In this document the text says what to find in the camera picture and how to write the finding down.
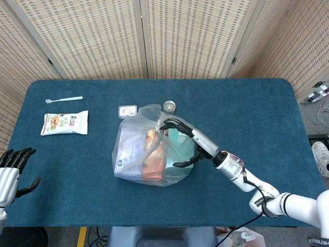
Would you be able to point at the clear plastic container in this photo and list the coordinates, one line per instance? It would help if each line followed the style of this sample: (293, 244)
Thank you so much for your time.
(241, 238)

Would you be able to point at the clear plastic bag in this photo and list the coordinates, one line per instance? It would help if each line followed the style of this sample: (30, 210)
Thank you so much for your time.
(150, 110)

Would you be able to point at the black metal frame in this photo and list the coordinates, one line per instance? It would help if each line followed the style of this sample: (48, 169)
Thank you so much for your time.
(318, 140)

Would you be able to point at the white lavender package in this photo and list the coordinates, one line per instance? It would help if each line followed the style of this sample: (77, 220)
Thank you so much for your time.
(128, 154)

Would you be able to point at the white power strip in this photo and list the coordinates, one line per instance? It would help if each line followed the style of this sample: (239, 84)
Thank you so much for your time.
(314, 95)

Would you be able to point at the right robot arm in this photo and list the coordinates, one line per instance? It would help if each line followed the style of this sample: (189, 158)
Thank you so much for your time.
(295, 203)

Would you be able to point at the yellow floor tape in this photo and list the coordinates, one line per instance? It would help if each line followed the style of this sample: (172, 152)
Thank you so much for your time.
(82, 236)

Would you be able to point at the black floor object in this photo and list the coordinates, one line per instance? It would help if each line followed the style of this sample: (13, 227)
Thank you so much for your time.
(28, 238)

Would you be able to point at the white toothbrush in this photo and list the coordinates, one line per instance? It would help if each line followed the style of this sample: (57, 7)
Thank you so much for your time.
(66, 98)

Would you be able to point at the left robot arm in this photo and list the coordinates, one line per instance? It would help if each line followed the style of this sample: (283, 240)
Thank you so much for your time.
(2, 218)

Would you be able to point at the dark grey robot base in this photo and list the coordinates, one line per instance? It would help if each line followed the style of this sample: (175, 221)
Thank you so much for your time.
(159, 235)

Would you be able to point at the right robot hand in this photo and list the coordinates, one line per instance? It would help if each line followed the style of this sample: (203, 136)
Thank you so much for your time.
(205, 142)

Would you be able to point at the small white plastic box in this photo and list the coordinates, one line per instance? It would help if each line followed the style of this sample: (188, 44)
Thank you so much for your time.
(127, 111)

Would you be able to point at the black screen hinge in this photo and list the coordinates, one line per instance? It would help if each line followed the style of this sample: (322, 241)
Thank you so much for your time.
(234, 60)
(50, 62)

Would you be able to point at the teal cardboard box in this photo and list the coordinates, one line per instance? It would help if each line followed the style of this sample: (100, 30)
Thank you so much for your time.
(180, 148)

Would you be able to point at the blue table cloth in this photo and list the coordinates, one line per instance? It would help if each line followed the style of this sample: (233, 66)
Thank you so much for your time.
(231, 108)

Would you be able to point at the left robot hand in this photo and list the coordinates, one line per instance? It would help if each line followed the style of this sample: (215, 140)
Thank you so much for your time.
(7, 180)

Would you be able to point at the white snack packet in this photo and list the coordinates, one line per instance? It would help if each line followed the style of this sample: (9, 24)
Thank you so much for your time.
(64, 123)

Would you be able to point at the orange snack package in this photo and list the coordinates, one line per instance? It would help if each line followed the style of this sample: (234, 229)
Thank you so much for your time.
(153, 169)

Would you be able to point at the white sneaker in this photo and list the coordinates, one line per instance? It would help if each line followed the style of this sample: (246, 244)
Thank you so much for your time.
(321, 157)

